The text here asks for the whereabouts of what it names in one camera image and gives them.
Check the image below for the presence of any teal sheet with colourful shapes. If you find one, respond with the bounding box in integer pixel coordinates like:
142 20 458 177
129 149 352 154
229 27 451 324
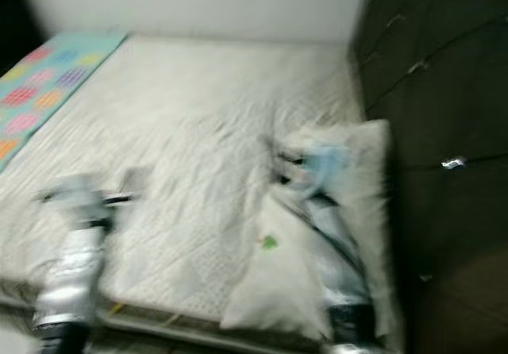
0 29 128 171

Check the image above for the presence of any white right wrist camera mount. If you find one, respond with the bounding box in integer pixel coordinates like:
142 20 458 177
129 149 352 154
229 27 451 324
298 144 354 196

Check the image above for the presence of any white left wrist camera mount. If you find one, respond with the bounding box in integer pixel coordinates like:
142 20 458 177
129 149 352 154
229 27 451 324
40 175 104 224

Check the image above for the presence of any white pillow with tree print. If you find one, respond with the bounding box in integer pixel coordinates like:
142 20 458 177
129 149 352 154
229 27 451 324
221 120 406 353

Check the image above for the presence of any black tufted headboard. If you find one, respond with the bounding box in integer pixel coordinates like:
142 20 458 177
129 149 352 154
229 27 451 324
353 0 508 354

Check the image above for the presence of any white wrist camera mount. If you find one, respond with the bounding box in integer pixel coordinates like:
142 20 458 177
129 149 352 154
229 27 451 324
40 175 104 224
298 144 354 196

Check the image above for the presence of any grey quilted dotted mattress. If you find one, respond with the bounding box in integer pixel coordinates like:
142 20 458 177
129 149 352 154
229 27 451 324
0 35 406 352

